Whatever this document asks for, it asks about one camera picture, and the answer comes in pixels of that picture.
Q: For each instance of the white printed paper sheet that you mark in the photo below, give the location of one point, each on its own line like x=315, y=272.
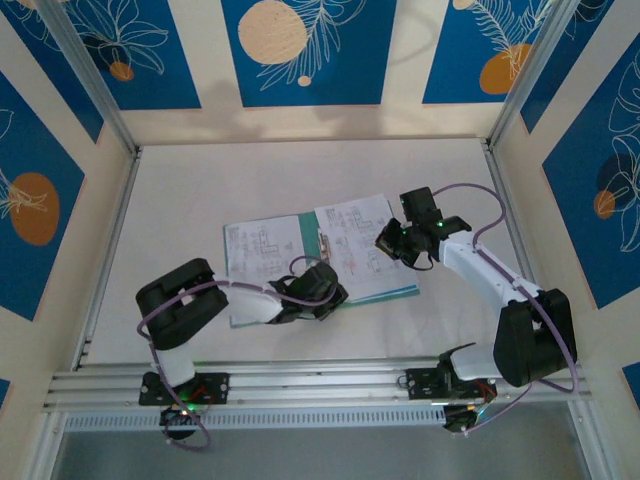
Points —
x=250, y=245
x=350, y=235

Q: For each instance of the green file folder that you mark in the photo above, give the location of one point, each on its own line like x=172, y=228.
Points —
x=309, y=230

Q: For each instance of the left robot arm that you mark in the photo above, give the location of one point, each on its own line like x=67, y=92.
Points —
x=175, y=365

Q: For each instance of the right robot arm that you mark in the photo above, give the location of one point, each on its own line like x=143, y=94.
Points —
x=480, y=275

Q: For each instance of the right black controller box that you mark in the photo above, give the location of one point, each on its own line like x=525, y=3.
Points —
x=457, y=420

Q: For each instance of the black controller box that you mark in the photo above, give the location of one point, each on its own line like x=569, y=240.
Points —
x=170, y=416
x=457, y=420

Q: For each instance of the left black controller box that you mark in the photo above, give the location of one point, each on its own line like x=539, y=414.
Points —
x=170, y=416

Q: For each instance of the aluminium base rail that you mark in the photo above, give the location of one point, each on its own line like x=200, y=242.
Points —
x=325, y=385

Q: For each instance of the aluminium side rail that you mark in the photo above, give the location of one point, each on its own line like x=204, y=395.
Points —
x=122, y=210
x=506, y=200

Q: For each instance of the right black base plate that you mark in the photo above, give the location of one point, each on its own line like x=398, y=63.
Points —
x=420, y=385

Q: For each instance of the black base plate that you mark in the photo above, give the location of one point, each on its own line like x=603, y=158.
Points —
x=420, y=385
x=220, y=387

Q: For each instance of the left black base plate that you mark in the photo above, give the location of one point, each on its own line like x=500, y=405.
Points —
x=220, y=387

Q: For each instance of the short aluminium frame post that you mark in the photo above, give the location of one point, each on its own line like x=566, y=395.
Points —
x=47, y=450
x=587, y=445

